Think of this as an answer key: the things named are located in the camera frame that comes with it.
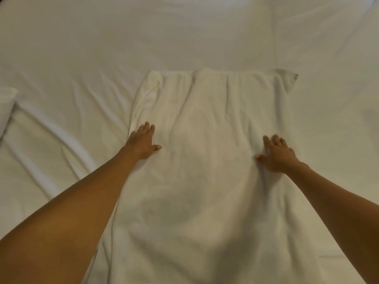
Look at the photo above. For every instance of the person's right hand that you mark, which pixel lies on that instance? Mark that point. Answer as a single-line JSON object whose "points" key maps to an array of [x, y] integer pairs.
{"points": [[279, 158]]}

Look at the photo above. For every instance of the person's left hand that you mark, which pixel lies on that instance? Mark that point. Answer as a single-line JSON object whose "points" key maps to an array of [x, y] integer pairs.
{"points": [[141, 144]]}

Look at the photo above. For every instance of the person's right little finger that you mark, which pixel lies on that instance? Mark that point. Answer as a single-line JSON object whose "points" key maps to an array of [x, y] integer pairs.
{"points": [[292, 151]]}

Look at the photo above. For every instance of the person's left middle finger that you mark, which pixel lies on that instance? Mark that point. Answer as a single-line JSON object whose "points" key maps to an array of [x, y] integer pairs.
{"points": [[146, 127]]}

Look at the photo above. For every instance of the person's right thumb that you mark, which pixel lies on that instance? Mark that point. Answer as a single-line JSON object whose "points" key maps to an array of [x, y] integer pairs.
{"points": [[260, 158]]}

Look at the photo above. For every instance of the person's left thumb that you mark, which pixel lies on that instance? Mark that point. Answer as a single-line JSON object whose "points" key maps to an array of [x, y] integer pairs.
{"points": [[155, 148]]}

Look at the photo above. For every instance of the person's right middle finger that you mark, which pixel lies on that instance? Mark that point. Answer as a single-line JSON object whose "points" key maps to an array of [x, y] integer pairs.
{"points": [[277, 141]]}

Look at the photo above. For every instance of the person's left little finger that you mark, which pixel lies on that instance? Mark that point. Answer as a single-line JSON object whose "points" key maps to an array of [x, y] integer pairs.
{"points": [[132, 136]]}

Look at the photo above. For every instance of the white towel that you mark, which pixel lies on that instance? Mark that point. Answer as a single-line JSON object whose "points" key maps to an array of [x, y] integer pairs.
{"points": [[204, 174]]}

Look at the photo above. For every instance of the person's left forearm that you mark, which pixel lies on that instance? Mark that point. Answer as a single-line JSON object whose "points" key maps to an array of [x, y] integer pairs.
{"points": [[71, 209]]}

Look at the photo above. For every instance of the person's right forearm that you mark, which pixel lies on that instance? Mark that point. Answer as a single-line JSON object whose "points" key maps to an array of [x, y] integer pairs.
{"points": [[343, 204]]}

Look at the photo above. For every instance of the white bed sheet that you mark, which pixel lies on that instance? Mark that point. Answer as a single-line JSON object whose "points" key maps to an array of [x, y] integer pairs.
{"points": [[74, 47]]}

